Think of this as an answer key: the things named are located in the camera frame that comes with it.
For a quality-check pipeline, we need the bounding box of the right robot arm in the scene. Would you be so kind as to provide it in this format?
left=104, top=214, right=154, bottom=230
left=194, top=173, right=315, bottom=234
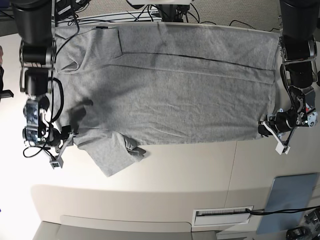
left=10, top=0, right=75, bottom=169

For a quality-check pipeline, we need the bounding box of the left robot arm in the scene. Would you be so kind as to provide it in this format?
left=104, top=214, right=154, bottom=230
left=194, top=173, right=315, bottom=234
left=258, top=0, right=320, bottom=155

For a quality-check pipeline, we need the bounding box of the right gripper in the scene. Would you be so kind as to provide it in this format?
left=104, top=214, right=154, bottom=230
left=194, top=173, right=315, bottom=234
left=44, top=125, right=79, bottom=161

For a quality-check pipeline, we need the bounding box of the grey T-shirt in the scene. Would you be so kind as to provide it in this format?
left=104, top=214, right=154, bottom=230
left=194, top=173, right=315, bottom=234
left=54, top=23, right=278, bottom=177

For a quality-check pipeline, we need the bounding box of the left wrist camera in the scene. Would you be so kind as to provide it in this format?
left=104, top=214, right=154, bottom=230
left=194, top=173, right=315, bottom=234
left=275, top=142, right=291, bottom=155

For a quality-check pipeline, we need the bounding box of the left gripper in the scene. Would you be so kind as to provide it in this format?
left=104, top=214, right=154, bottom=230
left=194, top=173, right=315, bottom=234
left=258, top=107, right=313, bottom=146

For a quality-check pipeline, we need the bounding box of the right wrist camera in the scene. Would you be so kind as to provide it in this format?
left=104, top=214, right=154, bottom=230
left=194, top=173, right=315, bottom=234
left=49, top=156, right=64, bottom=169

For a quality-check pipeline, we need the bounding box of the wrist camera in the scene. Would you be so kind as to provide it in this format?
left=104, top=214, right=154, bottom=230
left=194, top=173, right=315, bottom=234
left=275, top=142, right=291, bottom=155
left=49, top=156, right=64, bottom=169

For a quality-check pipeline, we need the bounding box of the black base stand with cables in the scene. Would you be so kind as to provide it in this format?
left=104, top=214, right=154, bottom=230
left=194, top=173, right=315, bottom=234
left=134, top=0, right=201, bottom=24

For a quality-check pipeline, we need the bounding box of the black cable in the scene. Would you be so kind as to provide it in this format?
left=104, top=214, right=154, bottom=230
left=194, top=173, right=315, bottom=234
left=245, top=206, right=320, bottom=216

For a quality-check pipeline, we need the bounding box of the blue-grey board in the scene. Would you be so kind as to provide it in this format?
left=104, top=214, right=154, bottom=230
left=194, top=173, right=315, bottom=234
left=256, top=173, right=319, bottom=235

